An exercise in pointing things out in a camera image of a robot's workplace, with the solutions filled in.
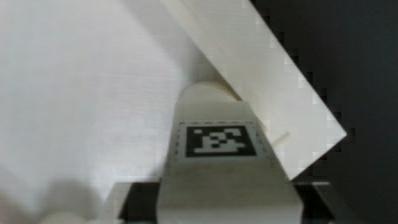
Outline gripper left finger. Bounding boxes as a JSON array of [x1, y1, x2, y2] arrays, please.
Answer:
[[87, 182, 160, 224]]

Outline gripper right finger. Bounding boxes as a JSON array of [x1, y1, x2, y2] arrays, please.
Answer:
[[295, 182, 362, 224]]

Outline white leg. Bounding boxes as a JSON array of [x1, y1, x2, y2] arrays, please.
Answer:
[[156, 81, 304, 224]]

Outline white square tabletop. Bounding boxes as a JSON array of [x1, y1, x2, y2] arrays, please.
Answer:
[[0, 0, 346, 224]]

